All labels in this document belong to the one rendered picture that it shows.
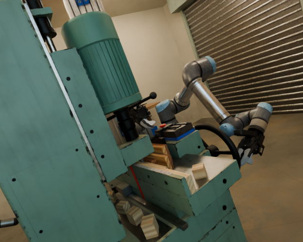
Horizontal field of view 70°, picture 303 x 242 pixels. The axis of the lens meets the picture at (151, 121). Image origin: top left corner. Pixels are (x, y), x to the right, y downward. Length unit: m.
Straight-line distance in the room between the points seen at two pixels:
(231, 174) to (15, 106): 0.60
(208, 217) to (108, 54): 0.60
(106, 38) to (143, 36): 4.18
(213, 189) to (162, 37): 4.65
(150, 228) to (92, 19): 0.64
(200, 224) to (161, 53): 4.48
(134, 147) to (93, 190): 0.21
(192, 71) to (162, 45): 3.85
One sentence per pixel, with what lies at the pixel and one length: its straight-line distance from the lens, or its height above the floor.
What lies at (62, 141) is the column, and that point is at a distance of 0.62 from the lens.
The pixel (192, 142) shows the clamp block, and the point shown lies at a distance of 0.88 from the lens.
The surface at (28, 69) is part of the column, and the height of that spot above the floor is 1.34.
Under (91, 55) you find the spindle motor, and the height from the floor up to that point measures 1.35.
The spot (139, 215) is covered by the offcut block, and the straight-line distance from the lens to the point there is 0.76.
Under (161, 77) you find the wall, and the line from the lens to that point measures 4.84.
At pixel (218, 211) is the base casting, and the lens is 0.78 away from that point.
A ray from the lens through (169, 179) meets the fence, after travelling 0.61.
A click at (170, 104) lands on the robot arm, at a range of 1.59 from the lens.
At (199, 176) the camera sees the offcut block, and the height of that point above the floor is 0.91.
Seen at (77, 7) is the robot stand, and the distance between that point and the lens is 1.81.
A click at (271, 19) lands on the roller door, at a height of 1.44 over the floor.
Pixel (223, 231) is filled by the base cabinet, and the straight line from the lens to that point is 0.82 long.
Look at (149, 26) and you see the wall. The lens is 5.06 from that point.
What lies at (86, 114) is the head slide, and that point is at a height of 1.19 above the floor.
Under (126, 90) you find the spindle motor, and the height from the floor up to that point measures 1.21.
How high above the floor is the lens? 1.20
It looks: 9 degrees down
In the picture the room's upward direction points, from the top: 21 degrees counter-clockwise
